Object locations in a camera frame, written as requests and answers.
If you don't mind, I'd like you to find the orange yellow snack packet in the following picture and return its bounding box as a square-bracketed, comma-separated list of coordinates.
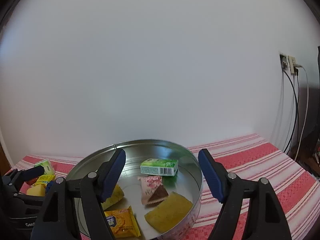
[33, 174, 55, 187]

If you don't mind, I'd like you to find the yellow blue cracker packet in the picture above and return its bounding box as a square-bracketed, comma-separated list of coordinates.
[104, 206, 141, 238]

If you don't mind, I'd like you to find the round metal cookie tin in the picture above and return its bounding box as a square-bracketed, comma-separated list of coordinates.
[67, 140, 203, 239]

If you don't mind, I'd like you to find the pink striped bed cover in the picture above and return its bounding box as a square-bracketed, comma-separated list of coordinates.
[13, 134, 319, 239]

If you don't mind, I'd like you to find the pink blossom snack packet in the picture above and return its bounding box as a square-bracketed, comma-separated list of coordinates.
[138, 176, 169, 206]

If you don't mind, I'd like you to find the yellow sponge green backing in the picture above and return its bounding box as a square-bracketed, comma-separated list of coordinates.
[26, 185, 46, 197]

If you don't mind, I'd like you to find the small green tissue pack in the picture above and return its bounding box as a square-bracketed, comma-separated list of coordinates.
[34, 159, 55, 175]

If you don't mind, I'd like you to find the red snack packet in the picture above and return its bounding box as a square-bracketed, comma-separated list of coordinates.
[25, 177, 38, 186]

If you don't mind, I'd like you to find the large green tissue pack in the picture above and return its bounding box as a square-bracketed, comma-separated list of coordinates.
[140, 158, 178, 177]

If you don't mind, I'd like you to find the brown wooden door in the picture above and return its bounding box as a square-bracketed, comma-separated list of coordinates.
[0, 144, 11, 176]

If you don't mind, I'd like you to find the wall power outlet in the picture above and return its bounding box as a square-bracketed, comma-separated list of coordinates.
[279, 53, 302, 76]

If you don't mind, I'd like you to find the white power cable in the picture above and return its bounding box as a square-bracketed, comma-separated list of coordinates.
[294, 64, 310, 162]

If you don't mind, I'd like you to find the worn green speckled sponge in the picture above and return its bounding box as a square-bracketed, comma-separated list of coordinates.
[144, 191, 193, 233]

